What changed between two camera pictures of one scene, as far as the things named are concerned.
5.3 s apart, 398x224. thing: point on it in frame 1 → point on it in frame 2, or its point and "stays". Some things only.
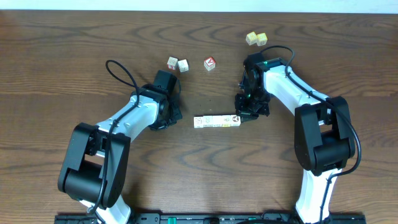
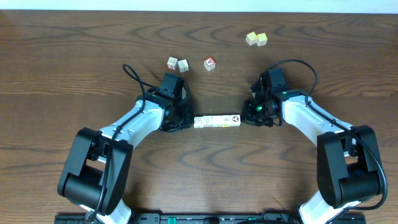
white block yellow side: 226,121 stays
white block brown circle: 235,120 stays
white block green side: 216,121 stays
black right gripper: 245,113 → 247,116
